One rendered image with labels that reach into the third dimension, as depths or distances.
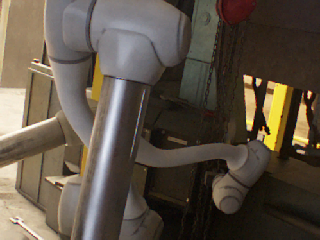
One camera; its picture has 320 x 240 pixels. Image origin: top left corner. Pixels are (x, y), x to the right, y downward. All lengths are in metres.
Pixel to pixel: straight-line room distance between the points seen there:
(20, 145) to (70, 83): 0.60
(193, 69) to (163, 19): 2.01
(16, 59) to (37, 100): 3.92
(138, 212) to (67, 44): 0.47
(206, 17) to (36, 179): 1.43
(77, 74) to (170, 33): 0.26
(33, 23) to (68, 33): 6.11
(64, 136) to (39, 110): 1.49
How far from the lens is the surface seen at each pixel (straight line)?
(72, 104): 1.21
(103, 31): 1.04
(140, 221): 1.33
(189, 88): 3.03
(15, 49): 7.12
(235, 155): 1.84
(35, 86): 3.28
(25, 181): 3.43
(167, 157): 1.74
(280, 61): 2.58
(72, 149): 2.63
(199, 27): 2.99
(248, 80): 5.98
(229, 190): 1.87
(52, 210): 2.99
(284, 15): 2.61
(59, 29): 1.11
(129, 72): 1.02
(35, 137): 1.73
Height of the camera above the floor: 1.27
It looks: 11 degrees down
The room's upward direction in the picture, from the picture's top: 9 degrees clockwise
